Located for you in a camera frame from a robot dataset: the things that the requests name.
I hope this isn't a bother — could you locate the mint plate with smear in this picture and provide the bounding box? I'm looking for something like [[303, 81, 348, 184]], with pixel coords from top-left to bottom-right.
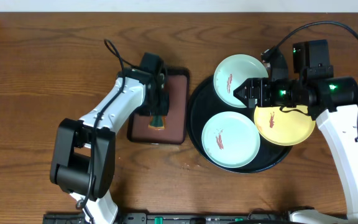
[[213, 54, 268, 108]]

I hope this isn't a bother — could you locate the green and orange sponge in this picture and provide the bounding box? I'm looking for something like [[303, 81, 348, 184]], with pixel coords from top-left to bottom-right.
[[148, 115, 166, 131]]

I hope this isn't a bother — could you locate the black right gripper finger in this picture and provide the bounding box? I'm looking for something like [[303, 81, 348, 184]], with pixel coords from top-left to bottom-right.
[[234, 78, 250, 93], [234, 90, 249, 106]]

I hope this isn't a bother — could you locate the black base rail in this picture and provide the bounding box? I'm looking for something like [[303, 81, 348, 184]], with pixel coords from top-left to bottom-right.
[[42, 213, 290, 224]]

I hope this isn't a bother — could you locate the yellow plate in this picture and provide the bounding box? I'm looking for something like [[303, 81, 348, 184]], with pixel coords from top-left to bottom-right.
[[254, 105, 316, 146]]

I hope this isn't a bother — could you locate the brown rectangular tray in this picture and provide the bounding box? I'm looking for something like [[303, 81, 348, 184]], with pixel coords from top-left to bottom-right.
[[127, 67, 190, 145]]

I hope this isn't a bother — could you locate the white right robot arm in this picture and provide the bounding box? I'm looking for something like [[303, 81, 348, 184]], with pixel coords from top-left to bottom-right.
[[233, 77, 358, 223]]

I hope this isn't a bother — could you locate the mint plate near front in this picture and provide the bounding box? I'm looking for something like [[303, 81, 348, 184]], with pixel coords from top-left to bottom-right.
[[201, 111, 260, 168]]

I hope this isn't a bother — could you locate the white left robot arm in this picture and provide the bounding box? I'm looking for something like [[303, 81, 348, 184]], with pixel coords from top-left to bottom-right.
[[50, 68, 168, 223]]

